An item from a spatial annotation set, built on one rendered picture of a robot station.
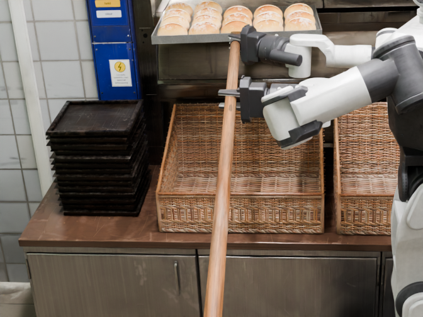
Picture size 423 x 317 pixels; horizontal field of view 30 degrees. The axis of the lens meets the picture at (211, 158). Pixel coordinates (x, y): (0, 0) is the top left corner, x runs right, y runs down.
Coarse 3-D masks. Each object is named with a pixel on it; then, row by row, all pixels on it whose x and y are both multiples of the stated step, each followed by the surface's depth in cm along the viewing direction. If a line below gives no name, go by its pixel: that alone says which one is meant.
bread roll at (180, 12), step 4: (172, 8) 271; (176, 8) 271; (168, 12) 270; (172, 12) 269; (176, 12) 269; (180, 12) 269; (184, 12) 270; (164, 16) 271; (184, 16) 269; (188, 16) 270; (188, 20) 270
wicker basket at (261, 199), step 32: (192, 128) 295; (256, 128) 293; (192, 160) 298; (256, 160) 295; (288, 160) 294; (320, 160) 264; (160, 192) 259; (192, 192) 258; (256, 192) 255; (288, 192) 254; (320, 192) 253; (160, 224) 264; (192, 224) 263; (256, 224) 260; (288, 224) 259; (320, 224) 258
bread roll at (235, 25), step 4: (232, 20) 256; (236, 20) 256; (240, 20) 256; (224, 24) 256; (228, 24) 255; (232, 24) 254; (236, 24) 254; (240, 24) 254; (244, 24) 254; (224, 28) 255; (228, 28) 254; (232, 28) 254; (236, 28) 254; (240, 28) 254; (224, 32) 255; (228, 32) 254
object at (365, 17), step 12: (156, 12) 288; (324, 12) 276; (336, 12) 276; (348, 12) 275; (360, 12) 274; (372, 12) 274; (384, 12) 273; (396, 12) 273; (408, 12) 273; (156, 24) 284
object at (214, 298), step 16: (224, 112) 199; (224, 128) 189; (224, 144) 181; (224, 160) 174; (224, 176) 167; (224, 192) 161; (224, 208) 156; (224, 224) 151; (224, 240) 146; (224, 256) 142; (208, 272) 138; (224, 272) 138; (208, 288) 133; (208, 304) 129
